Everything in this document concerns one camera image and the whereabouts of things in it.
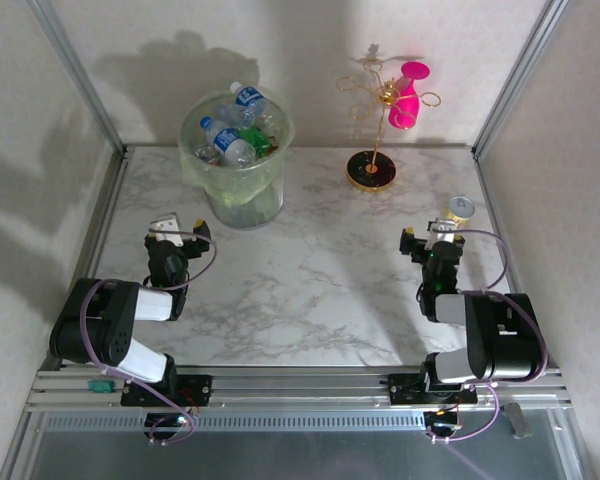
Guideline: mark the green bottle yellow cap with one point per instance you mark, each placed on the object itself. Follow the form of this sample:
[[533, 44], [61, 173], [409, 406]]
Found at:
[[257, 137]]

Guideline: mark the white-capped blue label bottle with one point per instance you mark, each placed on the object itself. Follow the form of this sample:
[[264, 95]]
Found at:
[[247, 95]]

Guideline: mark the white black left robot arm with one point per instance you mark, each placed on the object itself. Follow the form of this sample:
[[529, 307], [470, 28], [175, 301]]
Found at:
[[152, 305]]

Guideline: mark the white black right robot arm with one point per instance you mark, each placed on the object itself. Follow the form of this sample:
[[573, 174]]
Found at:
[[500, 330]]

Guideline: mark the clear plastic waste bin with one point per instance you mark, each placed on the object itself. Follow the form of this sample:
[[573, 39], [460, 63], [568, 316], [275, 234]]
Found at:
[[250, 210], [230, 187]]

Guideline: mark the yellow tin can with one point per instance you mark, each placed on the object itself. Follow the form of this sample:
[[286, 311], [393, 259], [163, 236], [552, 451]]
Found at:
[[461, 206]]

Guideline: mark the green terminal connector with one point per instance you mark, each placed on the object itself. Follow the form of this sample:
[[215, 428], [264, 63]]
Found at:
[[101, 386]]

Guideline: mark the pink wine glass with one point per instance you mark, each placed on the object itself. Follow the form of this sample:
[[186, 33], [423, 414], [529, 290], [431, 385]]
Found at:
[[405, 107]]

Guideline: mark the small black controller board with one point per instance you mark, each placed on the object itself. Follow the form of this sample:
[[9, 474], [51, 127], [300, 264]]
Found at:
[[172, 421], [442, 425]]

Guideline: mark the grey metal bottom panel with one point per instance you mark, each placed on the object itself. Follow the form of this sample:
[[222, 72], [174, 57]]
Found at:
[[300, 457]]

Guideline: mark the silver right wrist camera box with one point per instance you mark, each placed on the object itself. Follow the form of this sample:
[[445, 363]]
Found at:
[[442, 229]]

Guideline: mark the aluminium side rail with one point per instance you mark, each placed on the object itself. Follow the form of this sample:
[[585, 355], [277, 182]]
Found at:
[[111, 190], [492, 190]]

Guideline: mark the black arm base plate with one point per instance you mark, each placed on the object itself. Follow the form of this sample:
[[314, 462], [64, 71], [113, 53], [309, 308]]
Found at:
[[405, 390], [200, 387]]

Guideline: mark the aluminium frame post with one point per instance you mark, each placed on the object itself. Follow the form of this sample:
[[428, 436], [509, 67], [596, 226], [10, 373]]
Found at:
[[520, 75], [80, 75]]

